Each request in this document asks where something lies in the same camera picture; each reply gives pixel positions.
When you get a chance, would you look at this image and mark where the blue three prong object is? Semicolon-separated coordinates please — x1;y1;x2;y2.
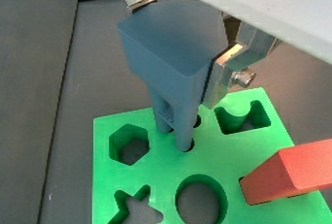
116;0;228;151

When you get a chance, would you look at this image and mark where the green shape sorter board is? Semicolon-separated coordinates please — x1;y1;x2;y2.
92;88;332;224

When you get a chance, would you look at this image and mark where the red rectangular block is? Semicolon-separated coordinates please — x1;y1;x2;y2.
239;139;332;205

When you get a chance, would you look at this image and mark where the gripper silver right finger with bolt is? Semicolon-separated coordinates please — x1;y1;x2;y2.
202;22;281;109

